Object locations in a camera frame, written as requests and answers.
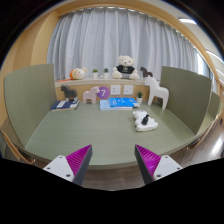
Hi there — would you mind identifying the left white wall socket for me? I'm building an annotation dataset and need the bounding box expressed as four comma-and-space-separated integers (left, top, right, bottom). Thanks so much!
110, 85, 121, 95

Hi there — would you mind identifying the dark navy book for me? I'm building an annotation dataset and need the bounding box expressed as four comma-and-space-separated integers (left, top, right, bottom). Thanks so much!
51, 100, 79, 111

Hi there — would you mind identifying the small potted plant on desk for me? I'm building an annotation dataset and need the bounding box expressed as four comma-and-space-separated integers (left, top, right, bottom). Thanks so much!
136, 91, 143, 104

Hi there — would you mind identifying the left green partition panel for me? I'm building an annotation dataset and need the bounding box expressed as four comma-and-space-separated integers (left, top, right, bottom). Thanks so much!
4, 64, 57, 147

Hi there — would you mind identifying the green partition panel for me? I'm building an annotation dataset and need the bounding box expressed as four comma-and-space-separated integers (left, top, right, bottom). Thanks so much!
4, 64, 57, 147
160, 66, 212, 134

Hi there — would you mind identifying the orange and white plush toy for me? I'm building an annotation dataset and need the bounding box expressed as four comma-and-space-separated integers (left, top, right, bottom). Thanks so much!
70, 68, 87, 80

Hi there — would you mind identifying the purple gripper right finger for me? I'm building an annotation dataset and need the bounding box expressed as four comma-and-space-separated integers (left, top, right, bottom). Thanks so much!
134, 145, 182, 184

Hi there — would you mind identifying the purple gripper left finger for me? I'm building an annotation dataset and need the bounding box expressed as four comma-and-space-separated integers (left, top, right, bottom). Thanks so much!
44, 145, 93, 186

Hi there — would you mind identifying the right potted plant on shelf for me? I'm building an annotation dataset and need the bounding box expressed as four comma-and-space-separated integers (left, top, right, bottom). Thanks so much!
103, 68, 109, 79

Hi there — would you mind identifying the pink wooden horse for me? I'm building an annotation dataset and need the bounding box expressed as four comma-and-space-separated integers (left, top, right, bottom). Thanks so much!
83, 86, 100, 104

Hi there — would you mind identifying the white wall socket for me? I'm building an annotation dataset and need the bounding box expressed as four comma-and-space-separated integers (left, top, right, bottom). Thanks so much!
110, 85, 121, 95
123, 85, 133, 95

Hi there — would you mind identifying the right green partition panel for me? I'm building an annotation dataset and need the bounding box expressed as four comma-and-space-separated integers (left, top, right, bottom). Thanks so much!
160, 66, 212, 134

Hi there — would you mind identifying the potted plant on shelf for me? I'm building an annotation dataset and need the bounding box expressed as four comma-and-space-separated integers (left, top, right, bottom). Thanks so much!
103, 68, 109, 79
92, 69, 98, 79

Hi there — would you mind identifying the left potted plant on shelf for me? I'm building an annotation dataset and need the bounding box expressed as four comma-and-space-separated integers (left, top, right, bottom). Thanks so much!
92, 69, 98, 79

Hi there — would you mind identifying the wooden chair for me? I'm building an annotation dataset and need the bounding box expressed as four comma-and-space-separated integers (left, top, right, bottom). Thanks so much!
1, 131, 35, 165

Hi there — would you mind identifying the right white wall socket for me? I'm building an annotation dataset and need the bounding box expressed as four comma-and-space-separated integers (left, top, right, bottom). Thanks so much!
123, 85, 133, 95

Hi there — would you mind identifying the large white wooden horse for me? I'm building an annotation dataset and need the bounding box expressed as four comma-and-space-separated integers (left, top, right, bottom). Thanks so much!
145, 76, 169, 110

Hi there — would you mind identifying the black charger plug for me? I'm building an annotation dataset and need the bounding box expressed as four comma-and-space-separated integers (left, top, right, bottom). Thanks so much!
141, 114, 149, 125

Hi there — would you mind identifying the purple round number sign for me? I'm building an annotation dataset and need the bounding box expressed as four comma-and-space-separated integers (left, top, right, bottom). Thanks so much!
97, 86, 110, 99

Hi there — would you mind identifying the white power strip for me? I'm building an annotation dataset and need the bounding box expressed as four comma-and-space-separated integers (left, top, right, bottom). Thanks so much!
133, 110, 158, 132

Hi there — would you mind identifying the small brown horse figure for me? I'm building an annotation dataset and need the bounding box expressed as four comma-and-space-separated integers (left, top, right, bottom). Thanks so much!
140, 67, 153, 77

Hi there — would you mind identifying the white teddy bear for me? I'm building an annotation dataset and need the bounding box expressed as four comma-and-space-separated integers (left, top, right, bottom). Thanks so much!
112, 56, 139, 80

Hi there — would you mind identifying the light blue book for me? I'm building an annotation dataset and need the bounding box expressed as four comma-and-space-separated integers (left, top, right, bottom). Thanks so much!
100, 100, 132, 111

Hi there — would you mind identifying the dark grey wooden horse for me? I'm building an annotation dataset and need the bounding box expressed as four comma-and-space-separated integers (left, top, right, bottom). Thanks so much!
61, 85, 77, 101

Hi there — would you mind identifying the grey curtain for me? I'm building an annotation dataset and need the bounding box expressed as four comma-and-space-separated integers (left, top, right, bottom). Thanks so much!
47, 7, 197, 80

